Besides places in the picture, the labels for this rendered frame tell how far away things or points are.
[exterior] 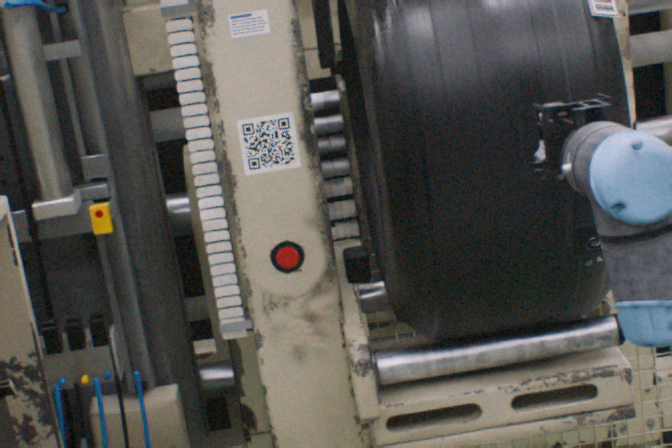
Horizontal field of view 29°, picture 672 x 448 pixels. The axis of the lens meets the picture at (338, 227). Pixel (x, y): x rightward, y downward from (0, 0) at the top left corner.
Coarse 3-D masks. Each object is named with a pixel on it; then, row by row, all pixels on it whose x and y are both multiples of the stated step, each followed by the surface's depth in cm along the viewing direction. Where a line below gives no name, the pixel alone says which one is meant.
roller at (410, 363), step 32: (576, 320) 176; (608, 320) 175; (384, 352) 175; (416, 352) 174; (448, 352) 174; (480, 352) 174; (512, 352) 174; (544, 352) 174; (576, 352) 175; (384, 384) 175
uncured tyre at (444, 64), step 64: (384, 0) 156; (448, 0) 154; (512, 0) 153; (576, 0) 154; (384, 64) 154; (448, 64) 151; (512, 64) 151; (576, 64) 151; (384, 128) 154; (448, 128) 151; (512, 128) 151; (384, 192) 159; (448, 192) 152; (512, 192) 153; (384, 256) 192; (448, 256) 157; (512, 256) 158; (576, 256) 159; (448, 320) 167; (512, 320) 169
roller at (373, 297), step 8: (360, 288) 201; (368, 288) 201; (376, 288) 201; (384, 288) 200; (360, 296) 200; (368, 296) 200; (376, 296) 200; (384, 296) 200; (360, 304) 204; (368, 304) 200; (376, 304) 200; (384, 304) 201
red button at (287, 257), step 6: (288, 246) 175; (282, 252) 175; (288, 252) 175; (294, 252) 175; (282, 258) 175; (288, 258) 175; (294, 258) 175; (282, 264) 176; (288, 264) 176; (294, 264) 176
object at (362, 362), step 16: (352, 288) 193; (352, 304) 187; (352, 320) 181; (352, 336) 175; (368, 336) 178; (352, 352) 170; (368, 352) 169; (352, 368) 169; (368, 368) 169; (352, 384) 179; (368, 384) 170; (368, 400) 170; (368, 416) 171
